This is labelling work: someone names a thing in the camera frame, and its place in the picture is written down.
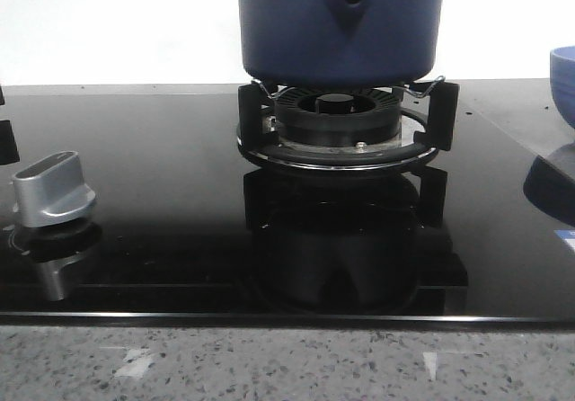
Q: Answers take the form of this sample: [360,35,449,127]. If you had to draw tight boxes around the light blue plastic bowl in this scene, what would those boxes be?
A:
[550,46,575,128]

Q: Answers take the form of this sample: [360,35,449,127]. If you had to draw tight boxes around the dark blue cooking pot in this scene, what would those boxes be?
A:
[239,0,442,88]

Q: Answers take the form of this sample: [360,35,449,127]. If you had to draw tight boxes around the right gas burner with grate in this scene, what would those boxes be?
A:
[237,76,459,174]

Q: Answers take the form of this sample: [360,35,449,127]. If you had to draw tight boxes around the black glass gas cooktop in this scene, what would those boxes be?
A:
[1,87,574,330]

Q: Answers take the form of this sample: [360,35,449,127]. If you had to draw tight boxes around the silver stove control knob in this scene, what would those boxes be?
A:
[12,151,96,228]

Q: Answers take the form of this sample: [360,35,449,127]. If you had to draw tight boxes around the blue energy label sticker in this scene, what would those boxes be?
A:
[554,229,575,254]

